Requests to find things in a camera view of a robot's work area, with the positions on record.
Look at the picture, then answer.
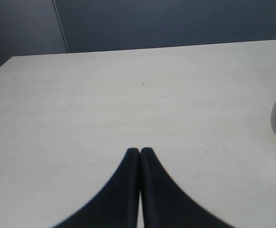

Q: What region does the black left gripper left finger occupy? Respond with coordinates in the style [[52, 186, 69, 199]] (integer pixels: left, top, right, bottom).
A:
[[55, 148, 140, 228]]

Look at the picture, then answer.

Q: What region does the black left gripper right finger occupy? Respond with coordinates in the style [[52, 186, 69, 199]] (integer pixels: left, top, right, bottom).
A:
[[140, 147, 231, 228]]

